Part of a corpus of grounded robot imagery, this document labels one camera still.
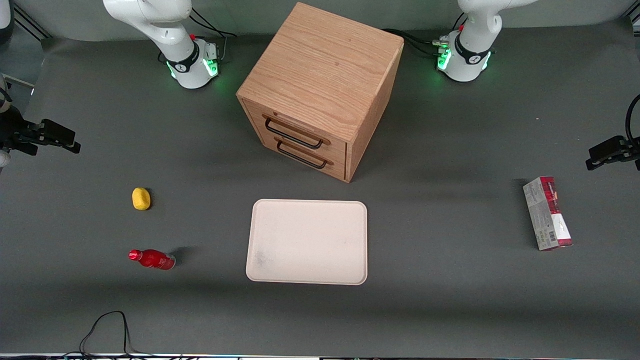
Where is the black arm base cable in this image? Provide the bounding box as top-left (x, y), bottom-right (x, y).
top-left (382, 28), bottom-right (451, 58)
top-left (189, 7), bottom-right (237, 63)

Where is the red and grey carton box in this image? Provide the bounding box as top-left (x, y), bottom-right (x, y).
top-left (522, 176), bottom-right (573, 251)

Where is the black right arm base cable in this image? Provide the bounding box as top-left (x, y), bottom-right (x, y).
top-left (189, 7), bottom-right (237, 63)

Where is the thin black looped cable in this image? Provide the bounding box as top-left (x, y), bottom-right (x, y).
top-left (47, 310), bottom-right (166, 360)

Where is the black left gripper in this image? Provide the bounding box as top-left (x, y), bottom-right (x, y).
top-left (585, 135), bottom-right (640, 172)

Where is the red coke bottle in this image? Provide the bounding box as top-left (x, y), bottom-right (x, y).
top-left (128, 249), bottom-right (176, 271)

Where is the long black drawer handle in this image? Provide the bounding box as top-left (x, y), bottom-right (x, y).
top-left (263, 114), bottom-right (332, 150)

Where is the short black drawer handle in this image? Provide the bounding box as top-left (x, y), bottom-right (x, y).
top-left (275, 137), bottom-right (335, 169)

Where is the cream plastic tray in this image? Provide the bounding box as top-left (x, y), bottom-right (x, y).
top-left (245, 199), bottom-right (368, 286)

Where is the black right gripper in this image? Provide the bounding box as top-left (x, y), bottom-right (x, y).
top-left (0, 106), bottom-right (82, 156)

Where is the black left arm base cable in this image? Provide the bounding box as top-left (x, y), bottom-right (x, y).
top-left (382, 28), bottom-right (451, 58)

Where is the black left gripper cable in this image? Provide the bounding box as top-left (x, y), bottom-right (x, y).
top-left (625, 94), bottom-right (640, 145)

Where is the wooden drawer cabinet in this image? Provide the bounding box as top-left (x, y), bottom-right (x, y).
top-left (236, 2), bottom-right (405, 183)

